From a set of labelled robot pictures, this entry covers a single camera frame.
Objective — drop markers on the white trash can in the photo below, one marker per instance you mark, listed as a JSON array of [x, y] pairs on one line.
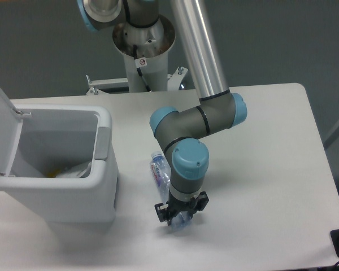
[[58, 161]]

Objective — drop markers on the white plastic wrapper bag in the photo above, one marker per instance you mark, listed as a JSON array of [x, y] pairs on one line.
[[78, 171]]

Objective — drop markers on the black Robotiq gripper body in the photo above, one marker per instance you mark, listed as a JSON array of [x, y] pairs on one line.
[[176, 206]]

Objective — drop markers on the white trash can lid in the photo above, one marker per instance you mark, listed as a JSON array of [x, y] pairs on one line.
[[11, 122]]

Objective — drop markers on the yellow trash in can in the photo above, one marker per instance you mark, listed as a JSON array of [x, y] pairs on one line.
[[53, 174]]

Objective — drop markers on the white pedestal base frame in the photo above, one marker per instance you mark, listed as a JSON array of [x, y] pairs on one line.
[[120, 85]]

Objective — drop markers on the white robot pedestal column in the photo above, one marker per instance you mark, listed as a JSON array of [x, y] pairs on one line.
[[145, 53]]

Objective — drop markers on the clear crushed plastic bottle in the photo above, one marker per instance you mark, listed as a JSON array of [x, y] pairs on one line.
[[161, 171]]

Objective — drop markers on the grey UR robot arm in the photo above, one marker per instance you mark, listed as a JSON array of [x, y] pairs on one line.
[[179, 133]]

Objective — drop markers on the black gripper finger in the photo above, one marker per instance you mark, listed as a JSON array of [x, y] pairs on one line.
[[198, 204], [164, 213]]

